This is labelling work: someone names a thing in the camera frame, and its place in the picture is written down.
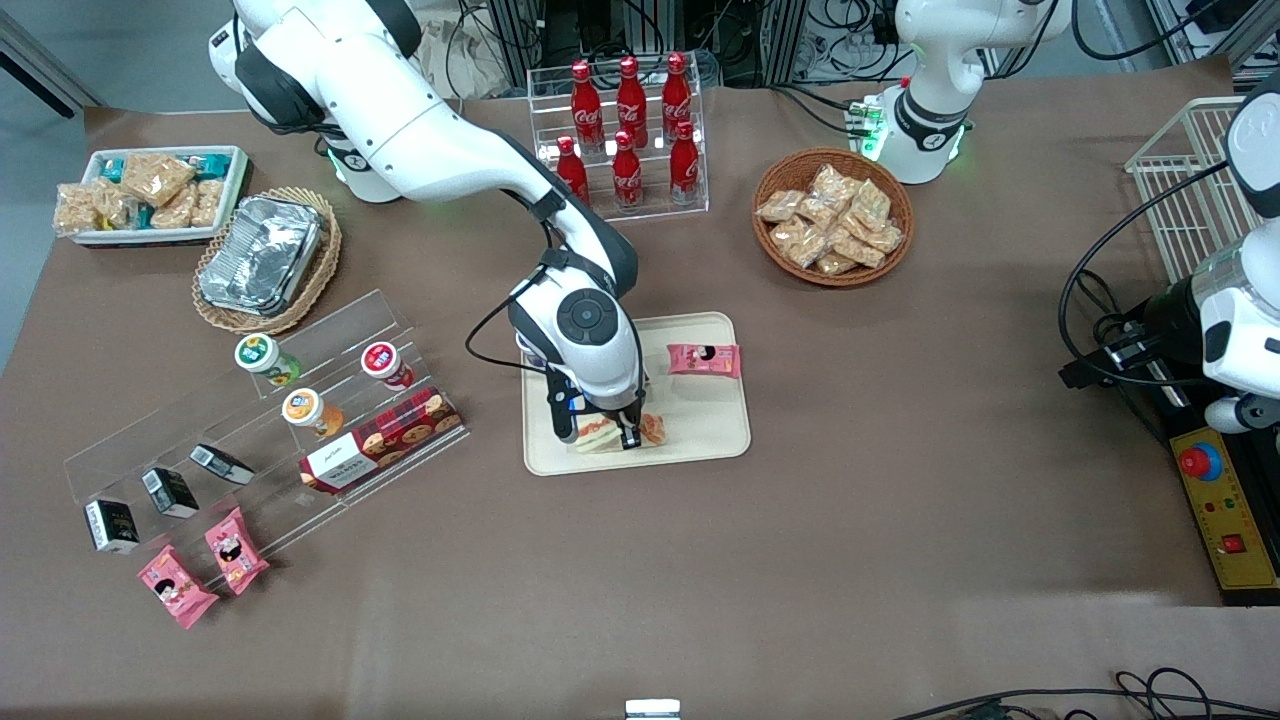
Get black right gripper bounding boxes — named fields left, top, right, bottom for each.
left=588, top=392, right=647, bottom=452

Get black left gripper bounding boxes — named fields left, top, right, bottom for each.
left=1059, top=278, right=1207, bottom=392

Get triangular sandwich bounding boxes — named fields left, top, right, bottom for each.
left=573, top=411, right=669, bottom=457

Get beige plastic tray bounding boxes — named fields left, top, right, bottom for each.
left=521, top=312, right=752, bottom=477

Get white rectangular snack tray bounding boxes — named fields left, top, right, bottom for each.
left=54, top=145, right=251, bottom=248

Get pink snack packet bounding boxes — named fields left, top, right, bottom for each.
left=204, top=506, right=272, bottom=598
left=666, top=343, right=743, bottom=380
left=136, top=544, right=221, bottom=631

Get yellow control box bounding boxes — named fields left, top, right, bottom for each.
left=1169, top=424, right=1280, bottom=592

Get clear acrylic bottle rack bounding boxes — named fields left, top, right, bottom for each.
left=526, top=59, right=710, bottom=232

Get round brown wicker basket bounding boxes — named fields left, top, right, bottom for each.
left=751, top=147, right=916, bottom=289

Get brown table cover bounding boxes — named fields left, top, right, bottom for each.
left=0, top=55, right=1280, bottom=720

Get red plaid cookie box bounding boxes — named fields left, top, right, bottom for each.
left=297, top=387, right=466, bottom=496

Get red cola bottle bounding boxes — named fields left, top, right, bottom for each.
left=570, top=60, right=605, bottom=153
left=668, top=120, right=701, bottom=206
left=555, top=135, right=592, bottom=207
left=661, top=52, right=694, bottom=138
left=615, top=55, right=649, bottom=147
left=611, top=130, right=645, bottom=212

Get red lid yogurt cup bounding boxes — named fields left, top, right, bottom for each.
left=360, top=341, right=416, bottom=392

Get clear acrylic stepped shelf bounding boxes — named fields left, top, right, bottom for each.
left=63, top=289, right=472, bottom=563

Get orange lid yogurt cup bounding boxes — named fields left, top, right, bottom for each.
left=281, top=387, right=345, bottom=440

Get oval wicker basket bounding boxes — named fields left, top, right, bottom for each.
left=191, top=186, right=343, bottom=337

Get green lid yogurt cup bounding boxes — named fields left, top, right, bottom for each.
left=234, top=333, right=302, bottom=390

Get stacked foil containers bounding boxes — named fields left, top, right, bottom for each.
left=197, top=195, right=327, bottom=319

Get small black snack box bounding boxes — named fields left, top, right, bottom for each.
left=140, top=466, right=200, bottom=520
left=189, top=443, right=256, bottom=487
left=83, top=498, right=142, bottom=555

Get beige crumpled cloth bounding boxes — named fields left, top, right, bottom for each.
left=410, top=8, right=506, bottom=101

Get grey metal bar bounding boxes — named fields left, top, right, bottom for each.
left=0, top=8, right=103, bottom=117

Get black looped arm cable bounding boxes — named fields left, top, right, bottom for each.
left=1057, top=160, right=1237, bottom=421

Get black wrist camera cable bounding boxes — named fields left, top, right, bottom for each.
left=464, top=185, right=563, bottom=373

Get white wire basket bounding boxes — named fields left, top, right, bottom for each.
left=1124, top=96, right=1263, bottom=287

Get black floor cables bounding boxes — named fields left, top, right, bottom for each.
left=888, top=667, right=1280, bottom=720

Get aluminium frame rack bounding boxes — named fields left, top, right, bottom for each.
left=485, top=0, right=801, bottom=87

